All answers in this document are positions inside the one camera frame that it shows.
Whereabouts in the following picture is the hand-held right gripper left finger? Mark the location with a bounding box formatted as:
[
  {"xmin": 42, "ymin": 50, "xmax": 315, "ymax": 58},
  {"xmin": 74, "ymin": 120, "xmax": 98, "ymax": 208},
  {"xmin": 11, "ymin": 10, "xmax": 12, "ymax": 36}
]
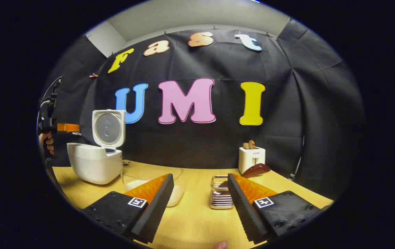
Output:
[{"xmin": 82, "ymin": 173, "xmax": 175, "ymax": 244}]

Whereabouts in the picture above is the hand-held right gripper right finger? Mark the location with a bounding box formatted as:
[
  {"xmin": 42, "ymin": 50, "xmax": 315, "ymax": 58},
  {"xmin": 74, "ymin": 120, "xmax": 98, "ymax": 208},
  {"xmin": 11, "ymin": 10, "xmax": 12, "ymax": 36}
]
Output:
[{"xmin": 227, "ymin": 173, "xmax": 331, "ymax": 244}]

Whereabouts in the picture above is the metal wire chopstick holder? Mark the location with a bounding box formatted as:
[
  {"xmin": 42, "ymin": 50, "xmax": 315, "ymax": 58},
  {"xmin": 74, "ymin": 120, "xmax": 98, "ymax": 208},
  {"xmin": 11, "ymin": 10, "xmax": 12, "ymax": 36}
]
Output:
[{"xmin": 210, "ymin": 175, "xmax": 234, "ymax": 210}]

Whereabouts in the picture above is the brown wooden spoon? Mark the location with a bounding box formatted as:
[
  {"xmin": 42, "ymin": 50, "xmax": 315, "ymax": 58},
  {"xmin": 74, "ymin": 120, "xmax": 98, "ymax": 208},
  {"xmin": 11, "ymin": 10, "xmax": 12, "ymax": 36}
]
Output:
[{"xmin": 218, "ymin": 163, "xmax": 271, "ymax": 190}]

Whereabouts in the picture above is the white rice cooker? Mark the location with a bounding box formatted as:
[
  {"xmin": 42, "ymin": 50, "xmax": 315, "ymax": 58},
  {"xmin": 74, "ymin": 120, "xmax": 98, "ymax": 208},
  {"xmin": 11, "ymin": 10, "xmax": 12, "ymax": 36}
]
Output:
[{"xmin": 67, "ymin": 109, "xmax": 126, "ymax": 185}]

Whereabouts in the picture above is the clear glass bowl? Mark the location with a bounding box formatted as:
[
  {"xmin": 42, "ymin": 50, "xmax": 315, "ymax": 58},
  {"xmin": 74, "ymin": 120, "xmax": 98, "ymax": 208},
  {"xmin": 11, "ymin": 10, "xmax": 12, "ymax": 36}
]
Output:
[{"xmin": 121, "ymin": 166, "xmax": 184, "ymax": 207}]

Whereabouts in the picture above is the white toaster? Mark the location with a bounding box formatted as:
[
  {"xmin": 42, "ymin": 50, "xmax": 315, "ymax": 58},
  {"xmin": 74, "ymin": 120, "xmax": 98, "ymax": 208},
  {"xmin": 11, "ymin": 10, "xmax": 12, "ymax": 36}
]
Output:
[{"xmin": 238, "ymin": 147, "xmax": 266, "ymax": 175}]

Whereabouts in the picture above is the white rod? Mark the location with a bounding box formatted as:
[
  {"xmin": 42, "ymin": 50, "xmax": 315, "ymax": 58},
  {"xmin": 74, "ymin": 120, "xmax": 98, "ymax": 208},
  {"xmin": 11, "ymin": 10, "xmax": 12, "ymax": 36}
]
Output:
[{"xmin": 289, "ymin": 135, "xmax": 305, "ymax": 181}]

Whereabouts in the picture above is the black backdrop cloth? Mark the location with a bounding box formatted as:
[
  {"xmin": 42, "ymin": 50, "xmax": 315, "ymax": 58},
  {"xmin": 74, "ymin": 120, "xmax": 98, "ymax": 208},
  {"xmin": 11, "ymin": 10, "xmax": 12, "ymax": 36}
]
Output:
[{"xmin": 38, "ymin": 19, "xmax": 366, "ymax": 201}]

